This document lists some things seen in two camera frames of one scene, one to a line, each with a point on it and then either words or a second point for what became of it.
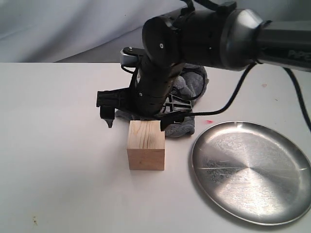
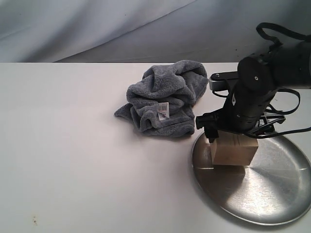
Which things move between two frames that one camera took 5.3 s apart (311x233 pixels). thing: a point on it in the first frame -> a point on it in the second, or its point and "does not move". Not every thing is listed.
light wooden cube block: [146, 145] -> [233, 148]
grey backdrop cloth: [95, 31] does not move
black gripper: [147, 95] -> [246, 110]
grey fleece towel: [188, 83] does not move
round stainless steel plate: [251, 173] does not move
